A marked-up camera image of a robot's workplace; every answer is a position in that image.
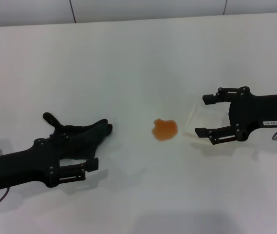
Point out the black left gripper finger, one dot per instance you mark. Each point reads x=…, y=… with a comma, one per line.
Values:
x=92, y=164

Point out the white paper cup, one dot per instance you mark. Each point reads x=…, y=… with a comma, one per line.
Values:
x=194, y=117

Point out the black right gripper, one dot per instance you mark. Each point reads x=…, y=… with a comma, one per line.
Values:
x=262, y=109

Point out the dark glove-shaped rag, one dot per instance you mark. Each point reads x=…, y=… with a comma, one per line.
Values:
x=97, y=129

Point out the orange liquid stain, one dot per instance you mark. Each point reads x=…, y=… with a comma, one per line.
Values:
x=165, y=130

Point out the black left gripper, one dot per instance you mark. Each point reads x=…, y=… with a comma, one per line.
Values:
x=11, y=168

